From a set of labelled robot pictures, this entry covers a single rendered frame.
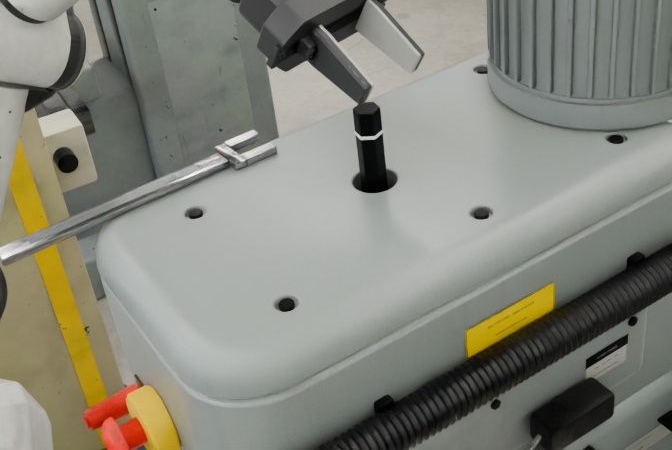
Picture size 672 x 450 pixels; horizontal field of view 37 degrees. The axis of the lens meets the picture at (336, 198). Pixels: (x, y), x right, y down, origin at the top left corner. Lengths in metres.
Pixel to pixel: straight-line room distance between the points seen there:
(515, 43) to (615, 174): 0.14
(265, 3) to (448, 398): 0.32
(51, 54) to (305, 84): 4.08
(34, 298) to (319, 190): 2.10
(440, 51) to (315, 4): 4.49
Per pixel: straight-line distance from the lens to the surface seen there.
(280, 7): 0.72
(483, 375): 0.75
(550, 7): 0.82
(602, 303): 0.81
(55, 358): 2.99
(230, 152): 0.86
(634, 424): 1.05
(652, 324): 0.99
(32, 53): 0.97
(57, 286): 2.85
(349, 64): 0.72
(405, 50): 0.76
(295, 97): 4.92
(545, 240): 0.77
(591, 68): 0.83
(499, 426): 0.88
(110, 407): 0.92
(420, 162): 0.83
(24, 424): 1.07
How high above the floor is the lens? 2.34
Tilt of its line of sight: 34 degrees down
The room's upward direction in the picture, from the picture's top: 8 degrees counter-clockwise
